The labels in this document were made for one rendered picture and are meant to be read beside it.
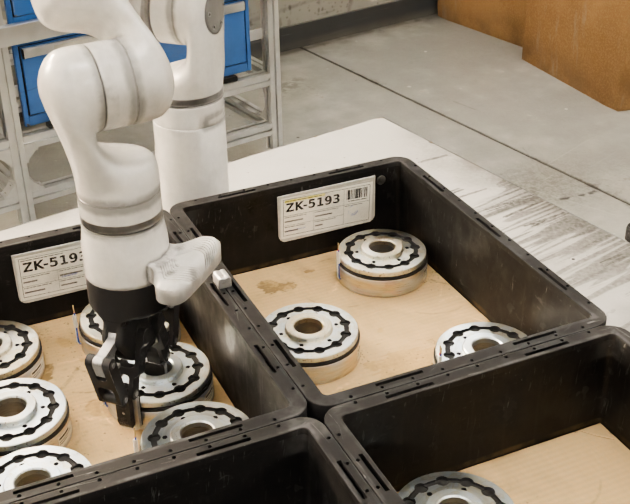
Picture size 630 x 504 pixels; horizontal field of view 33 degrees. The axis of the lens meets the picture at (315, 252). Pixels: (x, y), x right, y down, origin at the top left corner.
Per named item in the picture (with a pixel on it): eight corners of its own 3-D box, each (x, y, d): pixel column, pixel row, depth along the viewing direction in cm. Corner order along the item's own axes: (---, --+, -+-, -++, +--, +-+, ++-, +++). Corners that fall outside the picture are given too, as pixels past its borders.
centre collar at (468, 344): (452, 344, 107) (452, 339, 106) (493, 332, 108) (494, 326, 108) (479, 371, 103) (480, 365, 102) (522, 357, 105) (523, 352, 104)
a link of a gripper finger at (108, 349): (105, 319, 95) (112, 334, 96) (82, 363, 92) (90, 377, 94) (129, 324, 94) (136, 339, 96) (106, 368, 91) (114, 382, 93)
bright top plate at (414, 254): (323, 243, 126) (323, 239, 125) (401, 226, 129) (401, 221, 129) (360, 285, 117) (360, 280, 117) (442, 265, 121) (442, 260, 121)
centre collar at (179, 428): (165, 425, 97) (164, 420, 96) (218, 414, 98) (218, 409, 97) (175, 460, 92) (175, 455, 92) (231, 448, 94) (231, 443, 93)
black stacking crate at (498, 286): (175, 297, 125) (167, 210, 119) (401, 241, 135) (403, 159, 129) (318, 518, 93) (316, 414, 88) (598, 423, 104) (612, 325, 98)
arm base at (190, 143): (149, 209, 146) (137, 90, 137) (209, 191, 150) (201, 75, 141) (181, 237, 139) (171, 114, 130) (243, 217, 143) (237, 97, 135)
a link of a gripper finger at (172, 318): (176, 288, 101) (170, 348, 102) (185, 285, 103) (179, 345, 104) (151, 283, 102) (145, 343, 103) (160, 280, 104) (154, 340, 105)
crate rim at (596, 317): (166, 224, 120) (164, 205, 119) (403, 171, 130) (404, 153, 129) (315, 433, 88) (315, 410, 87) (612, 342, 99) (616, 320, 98)
